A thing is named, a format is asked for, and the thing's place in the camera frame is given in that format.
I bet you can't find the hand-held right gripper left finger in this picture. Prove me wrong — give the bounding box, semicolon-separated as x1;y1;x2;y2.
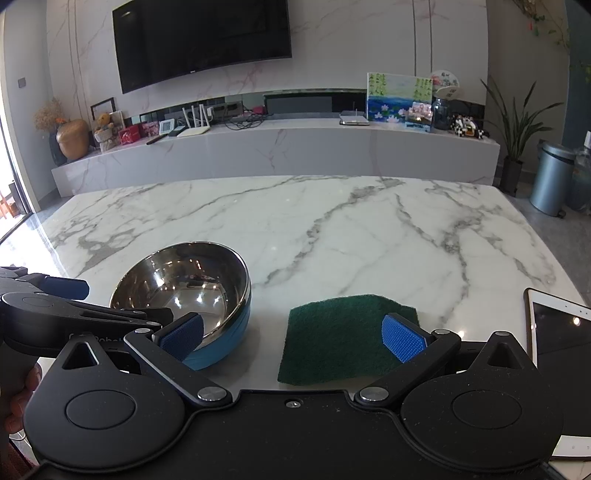
50;313;233;409

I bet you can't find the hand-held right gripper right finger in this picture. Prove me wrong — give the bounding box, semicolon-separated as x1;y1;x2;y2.
353;313;539;409

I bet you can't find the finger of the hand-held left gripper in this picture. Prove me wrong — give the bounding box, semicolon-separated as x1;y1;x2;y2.
0;265;90;301
69;302;174;332

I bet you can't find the steel bowl with blue outside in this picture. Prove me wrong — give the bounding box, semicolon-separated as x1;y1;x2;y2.
109;241;252;371

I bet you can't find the green scouring pad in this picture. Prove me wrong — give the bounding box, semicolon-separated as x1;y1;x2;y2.
277;294;420;386

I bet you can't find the person's left hand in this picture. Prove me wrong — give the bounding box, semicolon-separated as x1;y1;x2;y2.
0;364;43;435

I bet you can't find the dark vase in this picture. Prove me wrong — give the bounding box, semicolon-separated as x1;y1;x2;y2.
48;131;68;167

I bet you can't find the golden round vase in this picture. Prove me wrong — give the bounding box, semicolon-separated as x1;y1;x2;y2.
55;119;90;162

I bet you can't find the white tablet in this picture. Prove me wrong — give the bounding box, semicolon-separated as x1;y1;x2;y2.
524;287;591;460

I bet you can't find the teddy bear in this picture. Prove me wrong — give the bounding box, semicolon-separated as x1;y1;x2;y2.
93;112;117;152

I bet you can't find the dried flower bunch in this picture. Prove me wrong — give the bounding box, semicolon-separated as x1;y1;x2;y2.
33;97;70;134

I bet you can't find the white router with antennas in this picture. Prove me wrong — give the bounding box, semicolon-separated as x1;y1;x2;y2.
178;105;212;138

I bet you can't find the potted green plant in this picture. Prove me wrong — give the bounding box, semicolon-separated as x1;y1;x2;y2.
480;76;564;195

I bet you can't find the marble television console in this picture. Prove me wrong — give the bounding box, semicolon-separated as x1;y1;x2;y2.
51;117;502;197

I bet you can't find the silver trash can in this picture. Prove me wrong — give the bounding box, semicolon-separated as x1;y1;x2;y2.
529;141;577;217

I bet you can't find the black and white toy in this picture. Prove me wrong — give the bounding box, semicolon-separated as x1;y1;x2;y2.
450;114;485;139

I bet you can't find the dark glass jar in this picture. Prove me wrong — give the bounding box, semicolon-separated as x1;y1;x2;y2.
431;97;455;131

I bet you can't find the lotus pond painting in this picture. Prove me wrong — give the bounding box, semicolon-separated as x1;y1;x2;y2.
366;72;435;125

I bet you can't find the round paper fan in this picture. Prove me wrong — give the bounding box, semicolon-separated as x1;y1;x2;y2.
429;70;461;100

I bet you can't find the picture frame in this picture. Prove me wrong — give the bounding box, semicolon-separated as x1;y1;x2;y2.
90;97;126;139

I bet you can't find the small photo frame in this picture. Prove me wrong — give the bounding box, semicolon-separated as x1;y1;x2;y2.
404;102;434;134

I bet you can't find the black cable bundle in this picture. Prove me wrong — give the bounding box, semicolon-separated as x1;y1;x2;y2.
224;113;266;130

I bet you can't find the black wall television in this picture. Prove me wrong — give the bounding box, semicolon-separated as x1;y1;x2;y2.
112;0;293;94

